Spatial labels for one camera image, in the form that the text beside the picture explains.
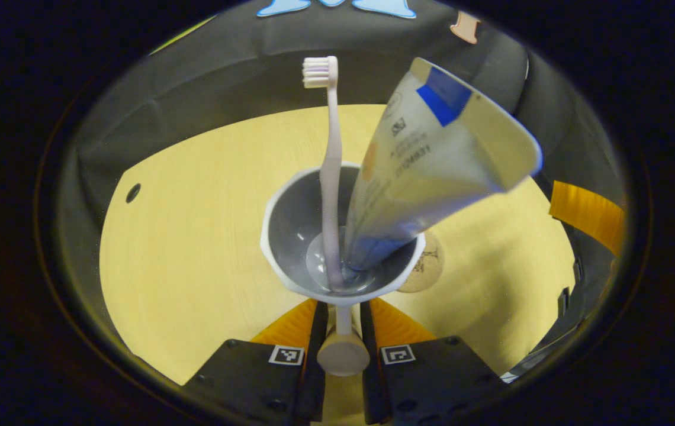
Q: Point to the black desk grommet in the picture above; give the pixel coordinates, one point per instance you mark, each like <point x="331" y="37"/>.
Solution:
<point x="133" y="193"/>

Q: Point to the round cork coaster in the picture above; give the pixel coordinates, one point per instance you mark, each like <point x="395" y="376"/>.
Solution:
<point x="429" y="272"/>

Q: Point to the white toothpaste tube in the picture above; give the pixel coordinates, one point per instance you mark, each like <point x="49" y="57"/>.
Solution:
<point x="432" y="160"/>

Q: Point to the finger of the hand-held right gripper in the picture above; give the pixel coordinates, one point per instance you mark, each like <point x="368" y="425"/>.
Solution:
<point x="589" y="216"/>

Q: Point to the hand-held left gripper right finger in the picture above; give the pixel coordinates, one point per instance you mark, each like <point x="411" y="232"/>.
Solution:
<point x="373" y="384"/>

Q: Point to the white toothbrush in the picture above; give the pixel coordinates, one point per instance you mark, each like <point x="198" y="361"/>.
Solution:
<point x="331" y="177"/>

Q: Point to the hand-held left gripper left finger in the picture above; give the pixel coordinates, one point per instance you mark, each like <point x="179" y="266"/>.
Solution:
<point x="314" y="384"/>

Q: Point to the light wooden desktop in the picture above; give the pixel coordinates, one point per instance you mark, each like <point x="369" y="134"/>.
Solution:
<point x="195" y="236"/>

